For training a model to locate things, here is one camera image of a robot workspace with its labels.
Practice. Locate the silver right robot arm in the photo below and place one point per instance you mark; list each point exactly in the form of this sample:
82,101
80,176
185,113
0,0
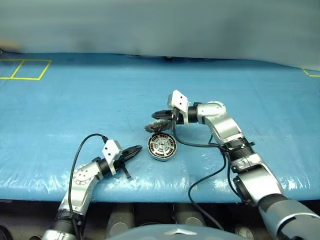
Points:
225,125

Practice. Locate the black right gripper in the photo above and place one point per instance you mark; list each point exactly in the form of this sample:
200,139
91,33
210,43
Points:
178,117

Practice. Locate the white backdrop sheet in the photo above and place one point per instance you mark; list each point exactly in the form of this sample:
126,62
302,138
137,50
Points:
150,25

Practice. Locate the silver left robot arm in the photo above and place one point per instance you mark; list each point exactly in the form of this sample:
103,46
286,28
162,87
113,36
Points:
82,175

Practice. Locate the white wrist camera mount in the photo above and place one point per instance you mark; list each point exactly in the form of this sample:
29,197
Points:
111,148
178,98

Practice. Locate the silver motor housing copper windings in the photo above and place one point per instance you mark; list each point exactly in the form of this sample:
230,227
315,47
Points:
162,147

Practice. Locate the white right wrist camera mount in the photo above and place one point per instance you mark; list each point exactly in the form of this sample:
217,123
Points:
178,98

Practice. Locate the grey robot torso cover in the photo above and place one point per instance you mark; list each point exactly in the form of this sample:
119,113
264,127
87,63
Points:
170,233

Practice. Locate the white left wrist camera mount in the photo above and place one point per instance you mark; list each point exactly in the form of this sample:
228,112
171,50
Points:
111,148

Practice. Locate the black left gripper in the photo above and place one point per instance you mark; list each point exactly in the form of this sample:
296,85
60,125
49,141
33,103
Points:
121,162

